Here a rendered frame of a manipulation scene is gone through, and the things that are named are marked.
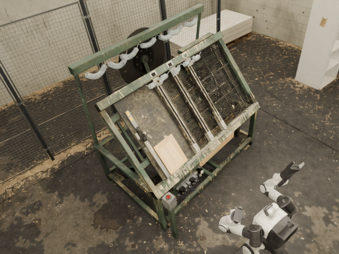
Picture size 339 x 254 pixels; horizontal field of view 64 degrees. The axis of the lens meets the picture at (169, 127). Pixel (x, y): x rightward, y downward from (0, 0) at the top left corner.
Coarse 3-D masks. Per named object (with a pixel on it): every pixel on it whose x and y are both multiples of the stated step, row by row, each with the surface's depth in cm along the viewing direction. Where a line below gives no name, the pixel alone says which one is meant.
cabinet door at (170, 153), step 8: (168, 136) 341; (160, 144) 334; (168, 144) 340; (176, 144) 345; (160, 152) 333; (168, 152) 338; (176, 152) 344; (168, 160) 337; (176, 160) 342; (184, 160) 347; (168, 168) 335; (176, 168) 340
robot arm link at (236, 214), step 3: (237, 207) 206; (237, 210) 205; (240, 210) 205; (234, 213) 205; (237, 213) 205; (240, 213) 204; (231, 216) 212; (234, 216) 204; (237, 216) 204; (240, 216) 203; (234, 219) 203; (237, 219) 203; (240, 219) 203; (234, 222) 204
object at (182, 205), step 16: (256, 112) 431; (112, 160) 377; (128, 160) 466; (224, 160) 435; (112, 176) 435; (128, 176) 360; (208, 176) 415; (128, 192) 409; (192, 192) 398; (144, 208) 386; (160, 208) 339; (176, 208) 381; (160, 224) 371
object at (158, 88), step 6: (150, 72) 331; (156, 78) 334; (162, 78) 328; (156, 90) 342; (162, 90) 340; (162, 96) 340; (168, 102) 344; (168, 108) 345; (174, 108) 345; (174, 114) 343; (180, 120) 348; (180, 126) 348; (186, 132) 349; (192, 138) 352; (192, 144) 351; (198, 150) 354
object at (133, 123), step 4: (124, 112) 317; (128, 116) 317; (132, 120) 320; (132, 124) 319; (136, 124) 320; (136, 132) 323; (140, 136) 321; (144, 144) 325; (148, 144) 324; (148, 148) 323; (152, 148) 326; (152, 152) 325; (152, 156) 327; (156, 156) 327; (156, 160) 326; (160, 164) 328; (160, 168) 329; (164, 168) 330; (164, 172) 329; (168, 176) 331
